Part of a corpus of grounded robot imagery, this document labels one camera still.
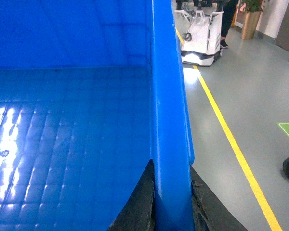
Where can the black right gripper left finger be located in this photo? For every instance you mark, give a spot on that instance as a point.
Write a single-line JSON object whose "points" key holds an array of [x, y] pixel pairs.
{"points": [[138, 214]]}

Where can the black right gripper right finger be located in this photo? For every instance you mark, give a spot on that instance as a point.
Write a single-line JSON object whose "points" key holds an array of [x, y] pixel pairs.
{"points": [[209, 213]]}

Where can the large blue plastic crate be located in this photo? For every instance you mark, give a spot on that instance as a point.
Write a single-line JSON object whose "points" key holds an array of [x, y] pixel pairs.
{"points": [[91, 91]]}

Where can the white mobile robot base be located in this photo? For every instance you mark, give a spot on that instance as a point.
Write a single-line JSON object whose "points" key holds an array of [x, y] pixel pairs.
{"points": [[201, 41]]}

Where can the gold plant pot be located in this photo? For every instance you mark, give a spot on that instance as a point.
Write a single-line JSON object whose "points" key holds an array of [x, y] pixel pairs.
{"points": [[250, 23]]}

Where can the walking person in black trousers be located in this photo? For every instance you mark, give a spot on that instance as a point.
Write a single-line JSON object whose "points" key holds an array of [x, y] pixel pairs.
{"points": [[229, 11]]}

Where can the green potted plant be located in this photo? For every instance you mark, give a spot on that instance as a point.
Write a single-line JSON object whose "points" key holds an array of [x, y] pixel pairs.
{"points": [[252, 5]]}

